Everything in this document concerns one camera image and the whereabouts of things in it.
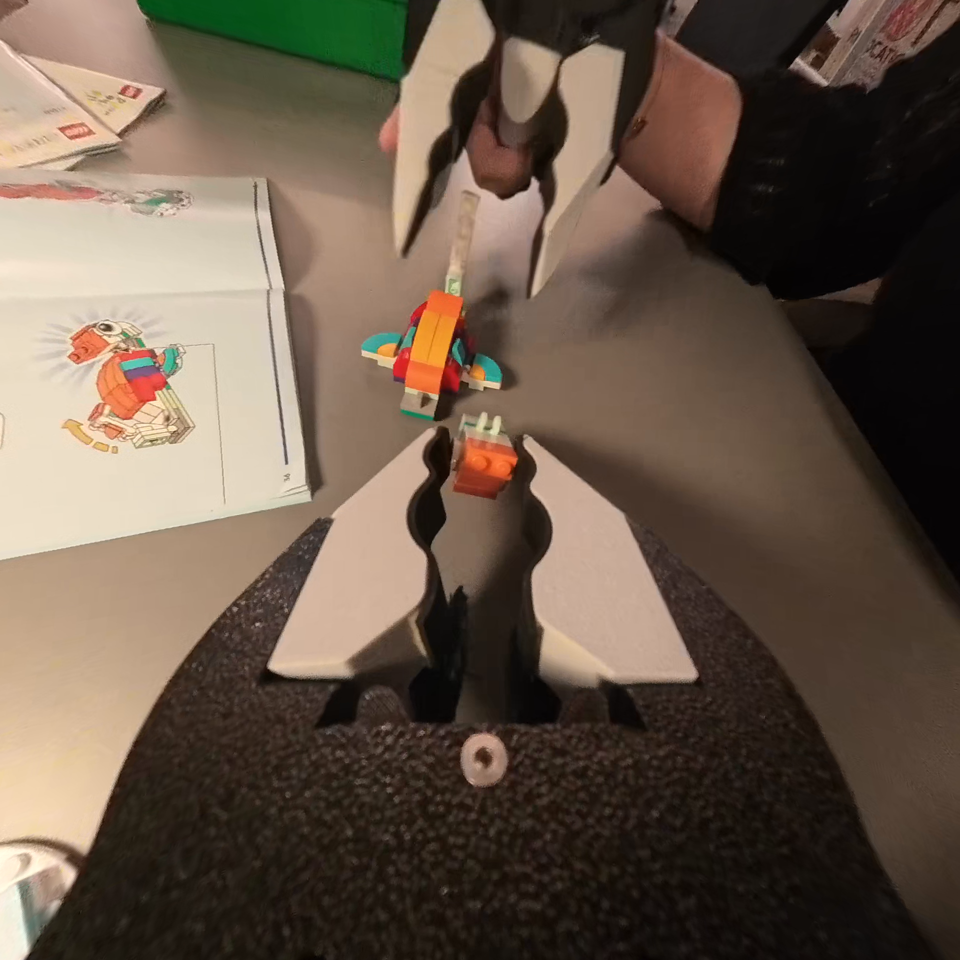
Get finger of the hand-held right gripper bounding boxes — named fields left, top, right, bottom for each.
left=392, top=0, right=500, bottom=258
left=527, top=37, right=630, bottom=301

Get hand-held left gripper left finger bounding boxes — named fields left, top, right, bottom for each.
left=266, top=426, right=453, bottom=685

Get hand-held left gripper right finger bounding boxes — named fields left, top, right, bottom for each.
left=516, top=432, right=700, bottom=687

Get small orange lego head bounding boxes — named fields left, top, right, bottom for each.
left=450, top=412, right=523, bottom=501

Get orange lego animal body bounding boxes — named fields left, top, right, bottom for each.
left=360, top=191, right=513, bottom=421

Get person's right forearm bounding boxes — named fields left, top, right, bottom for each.
left=705, top=60, right=960, bottom=301

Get closed lego leaflet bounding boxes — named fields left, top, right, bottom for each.
left=0, top=41, right=123, bottom=171
left=30, top=56, right=168, bottom=140

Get open lego instruction booklet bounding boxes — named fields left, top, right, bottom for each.
left=0, top=169, right=313, bottom=562

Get person's right hand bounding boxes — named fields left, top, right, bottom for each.
left=378, top=33, right=744, bottom=234

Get green plastic bin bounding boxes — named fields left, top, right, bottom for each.
left=137, top=0, right=410, bottom=81

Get printed cardboard box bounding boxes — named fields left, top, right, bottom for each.
left=832, top=0, right=960, bottom=93
left=789, top=21, right=850, bottom=85

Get person's black clothing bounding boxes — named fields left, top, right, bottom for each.
left=750, top=262, right=960, bottom=594

